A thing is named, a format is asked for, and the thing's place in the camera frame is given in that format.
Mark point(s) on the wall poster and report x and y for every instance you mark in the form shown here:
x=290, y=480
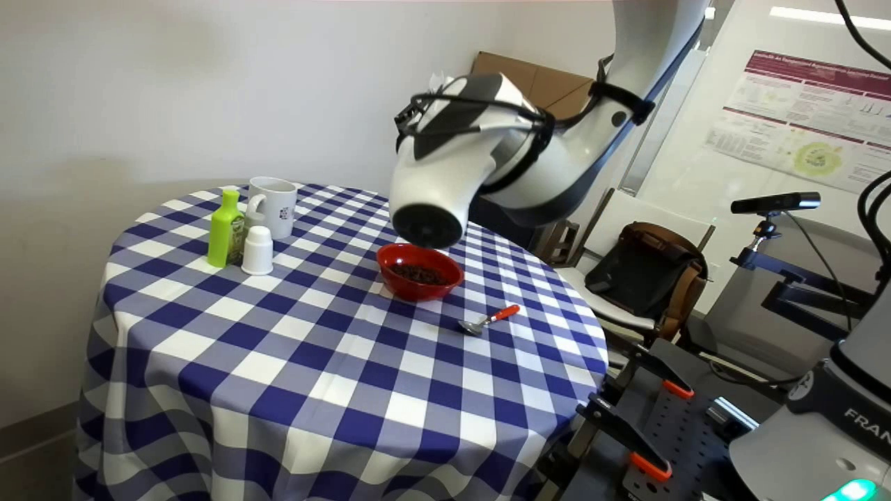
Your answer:
x=817, y=119

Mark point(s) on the green bottle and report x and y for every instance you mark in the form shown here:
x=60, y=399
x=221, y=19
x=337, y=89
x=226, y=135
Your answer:
x=223, y=238

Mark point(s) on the red bowl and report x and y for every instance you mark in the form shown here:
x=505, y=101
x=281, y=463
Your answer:
x=413, y=285

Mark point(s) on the black camera tripod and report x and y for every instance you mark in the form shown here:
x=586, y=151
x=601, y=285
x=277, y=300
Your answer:
x=807, y=288

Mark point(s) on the black perforated board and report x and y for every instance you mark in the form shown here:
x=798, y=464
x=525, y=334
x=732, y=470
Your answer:
x=704, y=434

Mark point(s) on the white ceramic mug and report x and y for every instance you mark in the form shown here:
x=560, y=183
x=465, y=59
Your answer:
x=281, y=212

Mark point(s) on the blue white checkered tablecloth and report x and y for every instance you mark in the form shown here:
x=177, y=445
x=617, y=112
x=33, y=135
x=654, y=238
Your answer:
x=306, y=391

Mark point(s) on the grey metal rail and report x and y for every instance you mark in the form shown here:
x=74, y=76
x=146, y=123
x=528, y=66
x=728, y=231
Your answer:
x=664, y=119

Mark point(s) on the black chair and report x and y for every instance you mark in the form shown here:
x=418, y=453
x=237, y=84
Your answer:
x=650, y=274

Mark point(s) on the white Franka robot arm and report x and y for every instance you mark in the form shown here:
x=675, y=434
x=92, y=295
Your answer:
x=434, y=175

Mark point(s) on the grey white Franka robot base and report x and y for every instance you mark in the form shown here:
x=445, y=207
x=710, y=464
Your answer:
x=835, y=417

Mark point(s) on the small white shaker bottle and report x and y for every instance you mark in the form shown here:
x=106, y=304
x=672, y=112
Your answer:
x=256, y=250

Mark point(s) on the coffee bean pile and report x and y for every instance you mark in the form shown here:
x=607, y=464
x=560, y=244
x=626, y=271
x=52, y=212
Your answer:
x=418, y=274

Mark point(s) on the black bar camera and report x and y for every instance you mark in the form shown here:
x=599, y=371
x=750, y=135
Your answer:
x=775, y=200

